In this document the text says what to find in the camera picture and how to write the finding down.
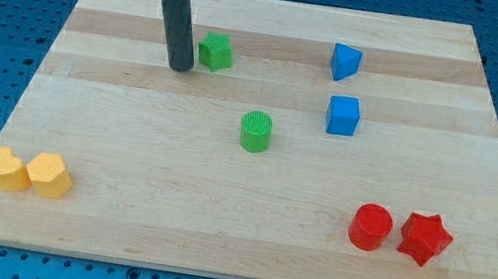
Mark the red cylinder block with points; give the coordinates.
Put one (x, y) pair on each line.
(370, 226)

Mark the light wooden board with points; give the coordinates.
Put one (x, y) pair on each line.
(159, 177)

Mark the red star block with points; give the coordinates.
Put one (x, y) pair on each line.
(424, 237)

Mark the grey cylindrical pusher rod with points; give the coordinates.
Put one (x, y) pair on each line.
(177, 21)

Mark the green star block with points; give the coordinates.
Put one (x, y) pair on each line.
(215, 51)

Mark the yellow pentagon block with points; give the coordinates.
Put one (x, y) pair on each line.
(49, 175)

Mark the blue triangle block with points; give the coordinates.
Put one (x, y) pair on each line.
(345, 61)

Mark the green cylinder block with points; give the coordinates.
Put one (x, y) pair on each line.
(256, 131)

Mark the yellow heart block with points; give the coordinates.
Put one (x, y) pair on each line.
(14, 175)

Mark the blue cube block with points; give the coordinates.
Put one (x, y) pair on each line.
(342, 116)

